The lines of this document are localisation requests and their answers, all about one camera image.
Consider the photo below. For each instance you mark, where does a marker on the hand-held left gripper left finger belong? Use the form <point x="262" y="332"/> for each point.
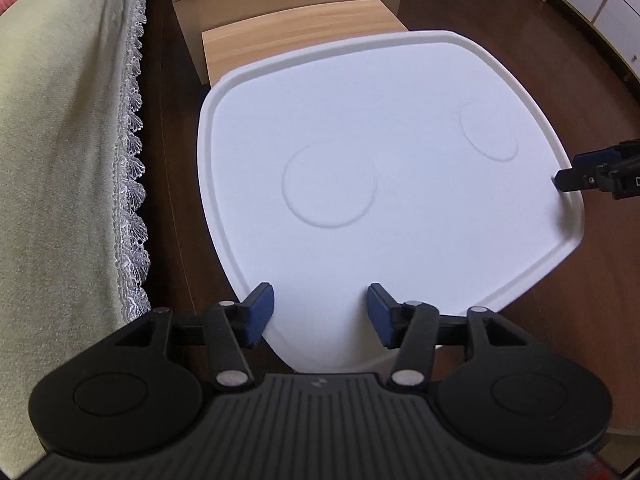
<point x="257" y="316"/>

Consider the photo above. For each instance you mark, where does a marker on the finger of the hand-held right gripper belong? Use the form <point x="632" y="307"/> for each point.
<point x="582" y="180"/>
<point x="597" y="157"/>

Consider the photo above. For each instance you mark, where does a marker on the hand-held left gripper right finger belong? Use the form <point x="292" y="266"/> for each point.
<point x="381" y="316"/>

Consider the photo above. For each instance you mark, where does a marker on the white plastic tray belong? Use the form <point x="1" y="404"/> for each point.
<point x="400" y="185"/>

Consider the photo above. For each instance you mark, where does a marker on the green covered sofa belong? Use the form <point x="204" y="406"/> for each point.
<point x="60" y="135"/>

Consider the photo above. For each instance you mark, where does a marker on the wooden stool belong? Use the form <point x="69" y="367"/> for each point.
<point x="300" y="25"/>

